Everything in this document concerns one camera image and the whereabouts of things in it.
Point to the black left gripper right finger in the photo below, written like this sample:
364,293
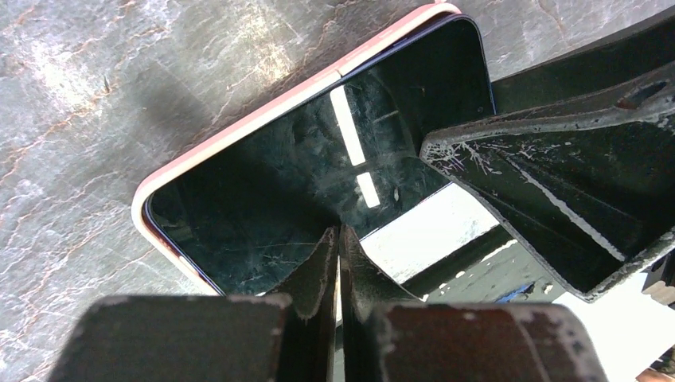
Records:
391,335

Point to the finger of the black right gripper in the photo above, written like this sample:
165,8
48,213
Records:
578,162

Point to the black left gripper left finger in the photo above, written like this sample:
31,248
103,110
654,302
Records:
286,334

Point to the blue smartphone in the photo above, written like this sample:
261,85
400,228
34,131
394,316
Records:
246,217

